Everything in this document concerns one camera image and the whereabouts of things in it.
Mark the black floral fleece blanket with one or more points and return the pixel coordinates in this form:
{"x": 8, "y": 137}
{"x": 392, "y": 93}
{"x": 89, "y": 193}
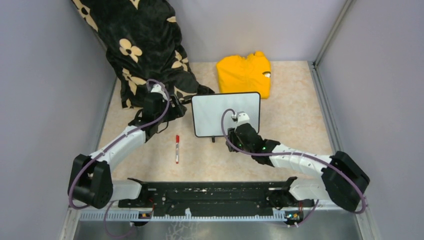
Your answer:
{"x": 143, "y": 41}

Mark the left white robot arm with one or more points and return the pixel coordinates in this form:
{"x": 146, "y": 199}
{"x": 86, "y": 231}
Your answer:
{"x": 91, "y": 180}

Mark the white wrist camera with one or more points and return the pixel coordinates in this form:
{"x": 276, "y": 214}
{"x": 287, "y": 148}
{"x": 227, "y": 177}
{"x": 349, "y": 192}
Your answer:
{"x": 159, "y": 89}
{"x": 240, "y": 118}

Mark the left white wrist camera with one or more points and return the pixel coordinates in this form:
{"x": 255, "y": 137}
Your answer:
{"x": 159, "y": 89}

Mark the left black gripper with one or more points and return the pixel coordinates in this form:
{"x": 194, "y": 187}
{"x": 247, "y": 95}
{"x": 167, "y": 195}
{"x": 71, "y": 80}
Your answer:
{"x": 178, "y": 110}

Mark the black framed whiteboard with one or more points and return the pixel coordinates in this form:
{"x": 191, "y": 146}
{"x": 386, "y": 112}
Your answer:
{"x": 207, "y": 111}

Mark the white slotted cable duct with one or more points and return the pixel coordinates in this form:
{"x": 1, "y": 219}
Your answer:
{"x": 116, "y": 215}

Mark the red capped white marker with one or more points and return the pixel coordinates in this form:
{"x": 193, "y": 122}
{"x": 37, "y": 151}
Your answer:
{"x": 177, "y": 149}

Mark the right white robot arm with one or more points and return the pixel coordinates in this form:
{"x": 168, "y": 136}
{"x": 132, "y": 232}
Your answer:
{"x": 337, "y": 177}

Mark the right aluminium frame rail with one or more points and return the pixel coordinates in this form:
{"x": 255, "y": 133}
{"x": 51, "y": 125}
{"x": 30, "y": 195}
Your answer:
{"x": 366, "y": 223}

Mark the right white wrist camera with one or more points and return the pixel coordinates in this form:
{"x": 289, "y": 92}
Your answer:
{"x": 240, "y": 118}

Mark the folded yellow shirt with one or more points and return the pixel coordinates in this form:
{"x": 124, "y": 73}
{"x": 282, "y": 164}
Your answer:
{"x": 242, "y": 74}

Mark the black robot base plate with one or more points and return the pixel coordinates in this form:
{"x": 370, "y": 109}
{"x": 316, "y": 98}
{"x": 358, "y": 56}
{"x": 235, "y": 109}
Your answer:
{"x": 216, "y": 199}

